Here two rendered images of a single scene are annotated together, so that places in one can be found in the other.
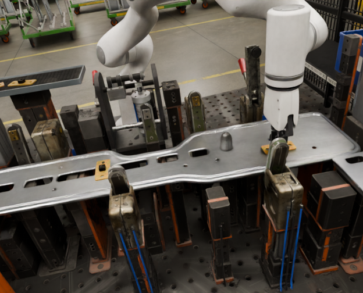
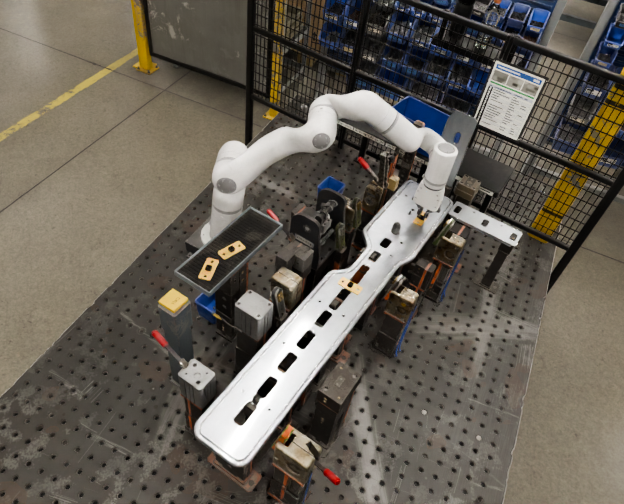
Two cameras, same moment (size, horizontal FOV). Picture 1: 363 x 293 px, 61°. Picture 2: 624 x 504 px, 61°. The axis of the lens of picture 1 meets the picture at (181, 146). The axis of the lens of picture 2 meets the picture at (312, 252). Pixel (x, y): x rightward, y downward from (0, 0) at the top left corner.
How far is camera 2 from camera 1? 1.61 m
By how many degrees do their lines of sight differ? 45
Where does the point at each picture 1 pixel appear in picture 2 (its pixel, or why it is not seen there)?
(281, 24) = (449, 160)
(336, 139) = not seen: hidden behind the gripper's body
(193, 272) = not seen: hidden behind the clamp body
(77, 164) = (327, 292)
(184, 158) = (384, 251)
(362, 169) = (465, 214)
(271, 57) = (439, 175)
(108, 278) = (356, 359)
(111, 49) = (245, 178)
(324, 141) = not seen: hidden behind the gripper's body
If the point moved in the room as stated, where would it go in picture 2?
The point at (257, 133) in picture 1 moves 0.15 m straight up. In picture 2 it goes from (398, 212) to (407, 183)
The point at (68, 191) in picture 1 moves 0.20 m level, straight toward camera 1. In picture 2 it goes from (353, 310) to (413, 324)
